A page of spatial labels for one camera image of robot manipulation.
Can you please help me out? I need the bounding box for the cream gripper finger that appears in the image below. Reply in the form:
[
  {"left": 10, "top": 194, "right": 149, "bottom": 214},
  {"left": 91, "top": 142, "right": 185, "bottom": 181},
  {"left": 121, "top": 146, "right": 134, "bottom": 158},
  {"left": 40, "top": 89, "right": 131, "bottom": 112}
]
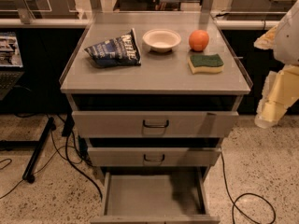
[{"left": 254, "top": 65, "right": 299, "bottom": 129}]

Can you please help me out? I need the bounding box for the blue chip bag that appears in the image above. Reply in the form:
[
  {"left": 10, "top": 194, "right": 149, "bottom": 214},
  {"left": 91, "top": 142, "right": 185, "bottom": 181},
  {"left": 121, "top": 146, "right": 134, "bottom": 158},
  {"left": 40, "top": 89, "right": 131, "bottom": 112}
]
[{"left": 84, "top": 28, "right": 141, "bottom": 68}]

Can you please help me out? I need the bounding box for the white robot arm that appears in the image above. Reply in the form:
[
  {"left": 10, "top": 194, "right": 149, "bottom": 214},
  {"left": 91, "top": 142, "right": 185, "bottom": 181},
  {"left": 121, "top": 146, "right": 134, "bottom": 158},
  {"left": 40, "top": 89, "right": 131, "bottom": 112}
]
[{"left": 254, "top": 1, "right": 299, "bottom": 128}]

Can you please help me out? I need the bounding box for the grey drawer cabinet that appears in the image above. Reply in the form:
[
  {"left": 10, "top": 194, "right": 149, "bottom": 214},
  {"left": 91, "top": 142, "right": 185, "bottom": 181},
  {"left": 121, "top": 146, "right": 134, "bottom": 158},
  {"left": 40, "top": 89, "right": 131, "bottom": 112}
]
[{"left": 59, "top": 10, "right": 254, "bottom": 224}]

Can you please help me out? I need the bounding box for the bottom drawer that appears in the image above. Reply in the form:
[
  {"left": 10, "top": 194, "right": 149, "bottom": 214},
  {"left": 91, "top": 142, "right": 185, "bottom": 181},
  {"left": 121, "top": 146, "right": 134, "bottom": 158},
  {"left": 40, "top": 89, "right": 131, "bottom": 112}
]
[{"left": 90, "top": 169, "right": 220, "bottom": 224}]

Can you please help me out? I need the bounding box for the drawer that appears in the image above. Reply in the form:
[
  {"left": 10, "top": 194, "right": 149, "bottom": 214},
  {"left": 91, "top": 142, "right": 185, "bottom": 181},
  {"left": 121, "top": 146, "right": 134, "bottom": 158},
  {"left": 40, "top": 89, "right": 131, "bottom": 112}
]
[
  {"left": 90, "top": 169, "right": 220, "bottom": 224},
  {"left": 88, "top": 147, "right": 221, "bottom": 167},
  {"left": 72, "top": 111, "right": 238, "bottom": 138}
]

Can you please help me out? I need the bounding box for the middle drawer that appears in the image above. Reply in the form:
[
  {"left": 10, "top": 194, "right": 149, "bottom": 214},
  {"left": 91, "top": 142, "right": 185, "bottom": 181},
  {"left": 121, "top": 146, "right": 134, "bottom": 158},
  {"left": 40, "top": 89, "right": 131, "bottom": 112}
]
[{"left": 88, "top": 147, "right": 221, "bottom": 167}]

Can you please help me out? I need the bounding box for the top drawer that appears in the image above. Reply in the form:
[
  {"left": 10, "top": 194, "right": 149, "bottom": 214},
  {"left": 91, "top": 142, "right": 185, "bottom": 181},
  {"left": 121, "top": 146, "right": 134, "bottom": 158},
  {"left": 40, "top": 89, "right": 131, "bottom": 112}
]
[{"left": 72, "top": 111, "right": 238, "bottom": 138}]

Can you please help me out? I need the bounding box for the green yellow sponge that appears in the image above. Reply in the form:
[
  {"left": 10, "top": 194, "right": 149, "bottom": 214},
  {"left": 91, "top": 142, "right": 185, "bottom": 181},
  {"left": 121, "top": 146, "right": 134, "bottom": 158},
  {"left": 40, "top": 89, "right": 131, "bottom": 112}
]
[{"left": 188, "top": 54, "right": 224, "bottom": 74}]

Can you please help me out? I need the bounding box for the orange fruit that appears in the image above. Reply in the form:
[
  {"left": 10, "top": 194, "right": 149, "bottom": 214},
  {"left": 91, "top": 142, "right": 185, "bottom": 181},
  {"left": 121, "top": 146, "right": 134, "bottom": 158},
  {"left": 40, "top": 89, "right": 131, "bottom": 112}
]
[{"left": 189, "top": 30, "right": 209, "bottom": 51}]

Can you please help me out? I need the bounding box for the white bowl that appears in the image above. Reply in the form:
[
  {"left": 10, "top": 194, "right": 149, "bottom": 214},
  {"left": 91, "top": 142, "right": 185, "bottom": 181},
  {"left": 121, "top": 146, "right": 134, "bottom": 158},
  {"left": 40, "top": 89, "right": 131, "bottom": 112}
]
[{"left": 142, "top": 29, "right": 181, "bottom": 53}]

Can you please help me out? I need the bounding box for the black stand leg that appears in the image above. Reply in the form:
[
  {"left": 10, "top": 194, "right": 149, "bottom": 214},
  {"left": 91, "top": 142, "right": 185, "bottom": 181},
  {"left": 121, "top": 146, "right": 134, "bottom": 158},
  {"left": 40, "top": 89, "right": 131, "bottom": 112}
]
[{"left": 0, "top": 118, "right": 56, "bottom": 184}]

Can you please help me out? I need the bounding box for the laptop with screen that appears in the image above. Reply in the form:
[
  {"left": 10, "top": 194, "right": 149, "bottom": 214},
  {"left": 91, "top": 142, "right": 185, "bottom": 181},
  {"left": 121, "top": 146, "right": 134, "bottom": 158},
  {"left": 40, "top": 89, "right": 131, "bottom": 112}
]
[{"left": 0, "top": 32, "right": 24, "bottom": 100}]

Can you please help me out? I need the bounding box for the black floor cable right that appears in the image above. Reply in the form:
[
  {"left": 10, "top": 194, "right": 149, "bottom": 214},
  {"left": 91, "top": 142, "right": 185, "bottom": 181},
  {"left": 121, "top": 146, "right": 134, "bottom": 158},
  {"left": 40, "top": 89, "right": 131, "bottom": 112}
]
[{"left": 220, "top": 151, "right": 278, "bottom": 224}]

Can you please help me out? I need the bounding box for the black floor cables left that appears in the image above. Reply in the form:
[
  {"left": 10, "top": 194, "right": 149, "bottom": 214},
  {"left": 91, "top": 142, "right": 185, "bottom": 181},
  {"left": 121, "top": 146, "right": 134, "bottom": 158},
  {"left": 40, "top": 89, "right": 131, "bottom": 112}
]
[{"left": 0, "top": 112, "right": 104, "bottom": 202}]

